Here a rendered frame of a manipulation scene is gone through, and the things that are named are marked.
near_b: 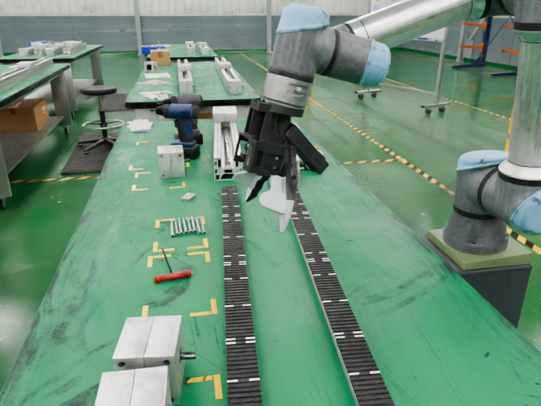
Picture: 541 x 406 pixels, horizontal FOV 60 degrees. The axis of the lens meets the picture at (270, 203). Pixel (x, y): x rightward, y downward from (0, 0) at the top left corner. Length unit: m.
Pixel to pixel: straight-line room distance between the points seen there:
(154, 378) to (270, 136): 0.40
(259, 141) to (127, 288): 0.49
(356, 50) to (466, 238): 0.60
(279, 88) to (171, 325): 0.41
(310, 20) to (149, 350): 0.55
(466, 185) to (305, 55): 0.58
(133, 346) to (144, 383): 0.08
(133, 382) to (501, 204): 0.79
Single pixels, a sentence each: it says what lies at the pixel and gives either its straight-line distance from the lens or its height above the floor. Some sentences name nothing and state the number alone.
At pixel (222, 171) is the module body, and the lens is 1.68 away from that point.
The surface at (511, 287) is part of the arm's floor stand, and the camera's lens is 1.30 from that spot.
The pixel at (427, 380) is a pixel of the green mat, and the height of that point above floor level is 0.78.
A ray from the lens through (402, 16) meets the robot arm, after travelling 0.98.
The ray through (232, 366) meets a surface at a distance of 0.81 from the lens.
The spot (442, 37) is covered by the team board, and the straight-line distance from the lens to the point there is 6.98.
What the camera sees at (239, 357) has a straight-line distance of 0.82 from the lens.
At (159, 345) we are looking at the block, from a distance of 0.76.
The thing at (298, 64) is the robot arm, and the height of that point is 1.26.
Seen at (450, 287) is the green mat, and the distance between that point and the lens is 1.12.
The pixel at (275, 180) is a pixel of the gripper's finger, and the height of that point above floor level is 1.08.
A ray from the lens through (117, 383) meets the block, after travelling 0.72.
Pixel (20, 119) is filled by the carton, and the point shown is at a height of 0.35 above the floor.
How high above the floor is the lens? 1.34
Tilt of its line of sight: 22 degrees down
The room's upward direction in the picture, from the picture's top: straight up
